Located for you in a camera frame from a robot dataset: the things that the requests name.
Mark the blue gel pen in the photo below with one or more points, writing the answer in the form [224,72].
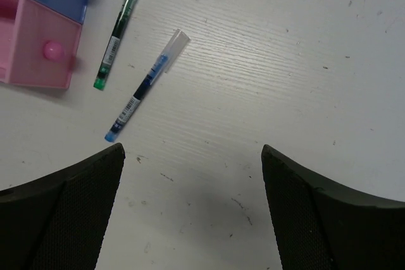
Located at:
[163,63]

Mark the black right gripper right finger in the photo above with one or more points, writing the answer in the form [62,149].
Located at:
[321,224]

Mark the pink drawer box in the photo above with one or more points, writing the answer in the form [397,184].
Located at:
[38,45]

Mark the green gel pen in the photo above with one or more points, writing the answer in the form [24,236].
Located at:
[113,44]

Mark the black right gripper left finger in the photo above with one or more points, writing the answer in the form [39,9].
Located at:
[59,221]

